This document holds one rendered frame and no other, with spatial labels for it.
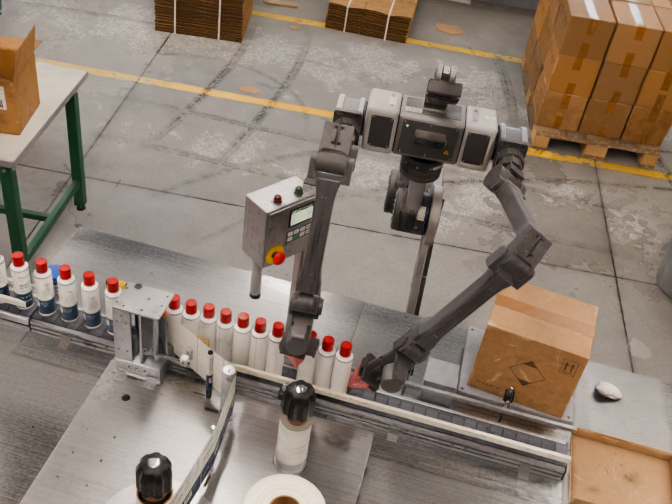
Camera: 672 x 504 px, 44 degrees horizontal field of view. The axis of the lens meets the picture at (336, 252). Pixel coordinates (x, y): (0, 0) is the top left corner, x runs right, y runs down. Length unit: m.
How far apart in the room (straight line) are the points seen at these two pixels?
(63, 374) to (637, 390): 1.79
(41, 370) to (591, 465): 1.64
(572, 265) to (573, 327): 2.14
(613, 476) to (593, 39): 3.24
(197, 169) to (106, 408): 2.60
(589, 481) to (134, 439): 1.29
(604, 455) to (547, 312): 0.45
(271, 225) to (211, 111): 3.27
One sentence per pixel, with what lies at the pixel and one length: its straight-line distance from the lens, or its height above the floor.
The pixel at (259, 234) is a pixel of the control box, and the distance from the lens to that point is 2.19.
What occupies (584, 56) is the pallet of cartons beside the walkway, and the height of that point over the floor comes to 0.66.
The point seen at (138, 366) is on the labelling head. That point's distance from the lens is 2.46.
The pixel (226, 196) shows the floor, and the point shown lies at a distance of 4.64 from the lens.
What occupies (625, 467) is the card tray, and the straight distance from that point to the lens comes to 2.66.
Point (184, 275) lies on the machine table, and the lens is 2.89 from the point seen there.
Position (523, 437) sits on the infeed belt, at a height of 0.88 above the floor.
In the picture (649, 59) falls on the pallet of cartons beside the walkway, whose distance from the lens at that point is 5.43.
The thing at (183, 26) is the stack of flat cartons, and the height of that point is 0.06.
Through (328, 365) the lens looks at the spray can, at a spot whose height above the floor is 1.00.
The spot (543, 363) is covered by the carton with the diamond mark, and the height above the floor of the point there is 1.05.
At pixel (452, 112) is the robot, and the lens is 2.58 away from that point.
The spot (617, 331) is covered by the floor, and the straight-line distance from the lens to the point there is 4.39.
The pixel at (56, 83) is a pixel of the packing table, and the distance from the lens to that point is 4.06.
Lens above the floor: 2.77
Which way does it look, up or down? 40 degrees down
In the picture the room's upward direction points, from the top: 9 degrees clockwise
